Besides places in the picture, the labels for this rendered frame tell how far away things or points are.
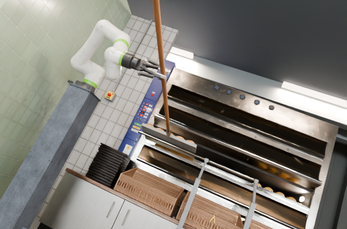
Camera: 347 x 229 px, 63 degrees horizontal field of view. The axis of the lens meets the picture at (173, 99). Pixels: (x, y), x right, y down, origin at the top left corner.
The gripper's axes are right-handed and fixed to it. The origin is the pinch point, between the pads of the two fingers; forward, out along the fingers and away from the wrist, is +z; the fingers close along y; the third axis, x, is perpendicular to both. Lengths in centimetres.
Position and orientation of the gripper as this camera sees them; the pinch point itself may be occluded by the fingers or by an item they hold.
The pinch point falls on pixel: (162, 73)
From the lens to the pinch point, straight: 174.2
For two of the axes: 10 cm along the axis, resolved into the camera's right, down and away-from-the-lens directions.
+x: -0.3, -4.7, -8.8
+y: -4.1, 8.1, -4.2
